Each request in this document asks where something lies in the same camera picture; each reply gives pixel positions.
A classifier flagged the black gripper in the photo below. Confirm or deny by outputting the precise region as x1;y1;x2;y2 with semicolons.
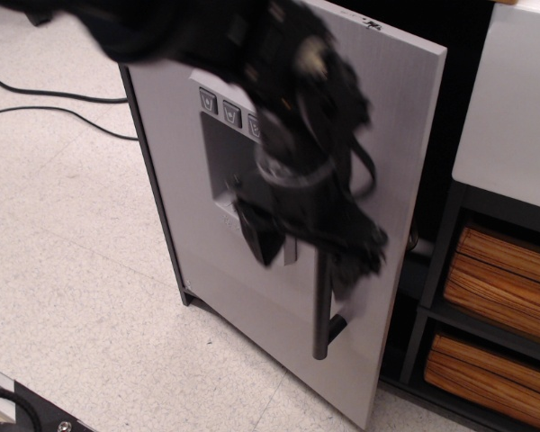
227;173;388;302

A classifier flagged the dark bar door handle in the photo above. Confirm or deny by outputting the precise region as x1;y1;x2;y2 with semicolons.
312;250;347;360

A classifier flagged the grey toy fridge door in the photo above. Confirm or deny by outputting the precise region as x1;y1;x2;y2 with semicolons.
121;1;446;428

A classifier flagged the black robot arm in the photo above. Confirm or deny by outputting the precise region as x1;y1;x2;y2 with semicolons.
5;1;387;299

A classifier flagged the grey water dispenser panel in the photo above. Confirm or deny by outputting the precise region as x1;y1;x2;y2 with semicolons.
189;68;260;260

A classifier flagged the upper wooden striped drawer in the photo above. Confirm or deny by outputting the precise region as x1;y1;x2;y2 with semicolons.
444;225;540;340

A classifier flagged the wooden striped drawer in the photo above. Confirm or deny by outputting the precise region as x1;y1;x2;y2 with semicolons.
424;333;540;429
444;225;540;340

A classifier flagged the white sink front panel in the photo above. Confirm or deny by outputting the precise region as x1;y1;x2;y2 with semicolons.
452;1;540;207

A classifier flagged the lower wooden striped drawer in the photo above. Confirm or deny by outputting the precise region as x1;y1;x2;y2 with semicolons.
424;333;540;429

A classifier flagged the black caster wheel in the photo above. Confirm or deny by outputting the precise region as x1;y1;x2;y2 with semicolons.
25;11;53;27

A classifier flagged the dark grey cabinet frame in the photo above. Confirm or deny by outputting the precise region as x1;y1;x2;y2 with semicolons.
99;0;540;432

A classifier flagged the lower black floor cable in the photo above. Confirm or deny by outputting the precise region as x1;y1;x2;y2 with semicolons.
0;105;139;141

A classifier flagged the black floor cable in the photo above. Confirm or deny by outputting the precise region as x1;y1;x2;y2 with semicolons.
0;105;139;141
0;69;129;104

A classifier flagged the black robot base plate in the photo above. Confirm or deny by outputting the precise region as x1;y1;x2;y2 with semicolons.
13;382;94;432

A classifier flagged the upper black floor cable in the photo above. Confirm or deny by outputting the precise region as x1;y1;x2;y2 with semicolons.
0;69;129;104

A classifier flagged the black braided cable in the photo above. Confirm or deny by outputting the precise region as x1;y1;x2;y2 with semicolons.
0;389;50;432

